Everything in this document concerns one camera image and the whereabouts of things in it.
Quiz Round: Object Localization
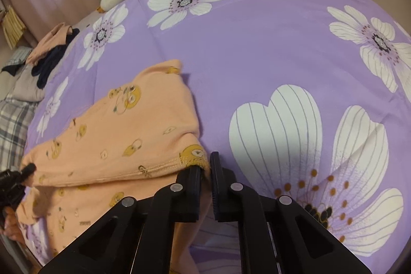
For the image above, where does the orange bear print garment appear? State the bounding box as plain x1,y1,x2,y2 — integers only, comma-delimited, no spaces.
17,60,210,256

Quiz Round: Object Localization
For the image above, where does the person's left hand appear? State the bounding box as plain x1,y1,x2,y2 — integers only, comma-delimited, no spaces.
1,207,25,245

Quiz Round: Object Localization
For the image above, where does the plaid pillow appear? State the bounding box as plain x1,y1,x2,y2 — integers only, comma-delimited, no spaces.
0,98,38,171

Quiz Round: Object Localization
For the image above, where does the grey blanket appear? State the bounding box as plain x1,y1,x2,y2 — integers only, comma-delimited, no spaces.
1,65,45,102

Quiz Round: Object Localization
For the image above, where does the dark navy garment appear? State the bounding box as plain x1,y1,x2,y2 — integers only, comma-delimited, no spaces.
31,28,80,89

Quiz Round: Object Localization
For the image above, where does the pink folded garment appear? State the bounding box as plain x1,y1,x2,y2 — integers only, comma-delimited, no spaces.
26,22,73,65

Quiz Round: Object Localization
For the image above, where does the purple floral bed sheet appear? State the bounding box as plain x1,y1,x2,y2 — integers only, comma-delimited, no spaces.
21,0,410,273

